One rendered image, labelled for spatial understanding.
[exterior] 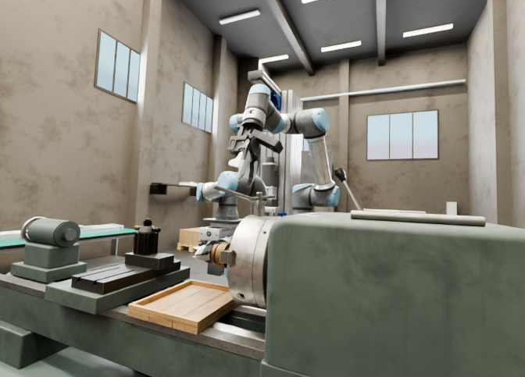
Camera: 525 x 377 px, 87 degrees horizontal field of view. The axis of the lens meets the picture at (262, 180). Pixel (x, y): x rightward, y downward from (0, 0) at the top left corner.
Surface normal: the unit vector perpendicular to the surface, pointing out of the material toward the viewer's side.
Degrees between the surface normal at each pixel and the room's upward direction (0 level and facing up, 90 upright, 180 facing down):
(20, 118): 90
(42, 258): 90
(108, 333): 90
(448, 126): 90
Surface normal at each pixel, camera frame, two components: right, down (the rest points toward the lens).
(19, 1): 0.91, 0.00
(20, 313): -0.39, -0.08
